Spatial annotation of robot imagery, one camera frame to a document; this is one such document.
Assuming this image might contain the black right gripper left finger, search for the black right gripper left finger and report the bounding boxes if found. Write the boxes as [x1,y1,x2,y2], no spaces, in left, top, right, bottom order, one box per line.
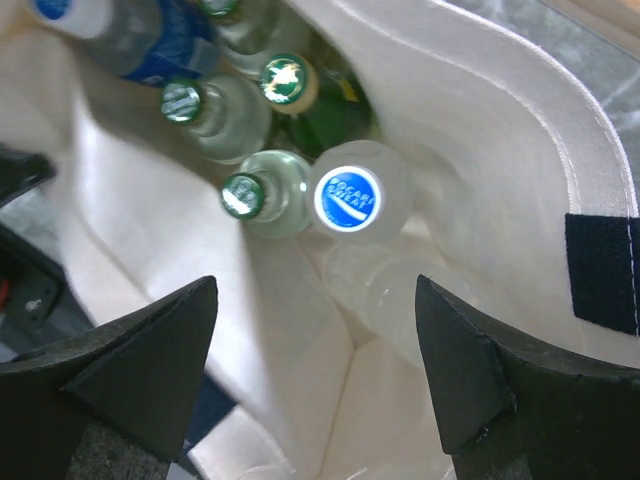
[1,276,218,479]

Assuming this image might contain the clear glass bottle green cap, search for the clear glass bottle green cap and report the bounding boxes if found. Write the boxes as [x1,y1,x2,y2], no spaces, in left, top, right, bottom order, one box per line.
[198,1,312,80]

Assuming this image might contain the beige canvas tote bag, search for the beige canvas tote bag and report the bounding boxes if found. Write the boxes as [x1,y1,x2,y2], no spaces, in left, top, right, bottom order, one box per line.
[1,1,639,479]

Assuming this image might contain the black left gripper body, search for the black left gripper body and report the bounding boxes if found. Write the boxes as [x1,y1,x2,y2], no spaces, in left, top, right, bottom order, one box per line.
[1,145,66,356]

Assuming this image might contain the clear Pocari Sweat bottle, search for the clear Pocari Sweat bottle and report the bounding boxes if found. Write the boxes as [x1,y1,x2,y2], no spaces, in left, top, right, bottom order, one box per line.
[306,140,414,243]

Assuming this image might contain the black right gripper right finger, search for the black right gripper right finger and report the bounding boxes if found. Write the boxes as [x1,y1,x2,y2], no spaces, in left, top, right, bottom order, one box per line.
[415,276,639,479]

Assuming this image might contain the dark green Perrier bottle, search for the dark green Perrier bottle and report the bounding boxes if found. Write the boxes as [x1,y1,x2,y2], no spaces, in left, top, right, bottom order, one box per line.
[259,52,374,159]

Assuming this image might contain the blue label Pocari bottle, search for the blue label Pocari bottle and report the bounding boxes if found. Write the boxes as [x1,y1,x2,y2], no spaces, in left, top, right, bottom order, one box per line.
[27,0,221,87]

